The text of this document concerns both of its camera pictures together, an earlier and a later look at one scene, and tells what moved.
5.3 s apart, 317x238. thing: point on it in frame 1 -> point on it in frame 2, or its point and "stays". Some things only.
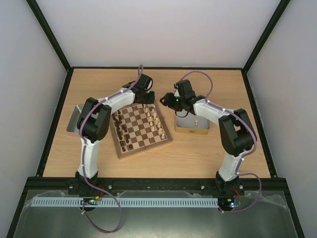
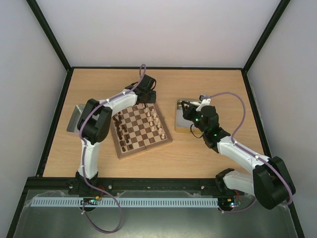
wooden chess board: (136, 127) stays
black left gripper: (151, 100) stays
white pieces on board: (157, 120) stays
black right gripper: (169, 100) -> (191, 112)
